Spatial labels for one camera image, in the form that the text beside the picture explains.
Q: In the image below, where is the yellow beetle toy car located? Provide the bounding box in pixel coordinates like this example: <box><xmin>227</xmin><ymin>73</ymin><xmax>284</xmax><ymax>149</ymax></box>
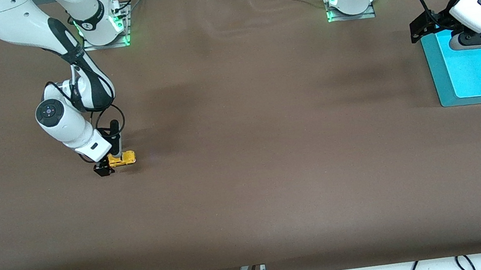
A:
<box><xmin>107</xmin><ymin>150</ymin><xmax>137</xmax><ymax>168</ymax></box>

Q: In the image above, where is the teal plastic bin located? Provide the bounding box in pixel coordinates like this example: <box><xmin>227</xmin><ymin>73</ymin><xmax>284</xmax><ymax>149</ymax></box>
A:
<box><xmin>419</xmin><ymin>24</ymin><xmax>481</xmax><ymax>111</ymax></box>

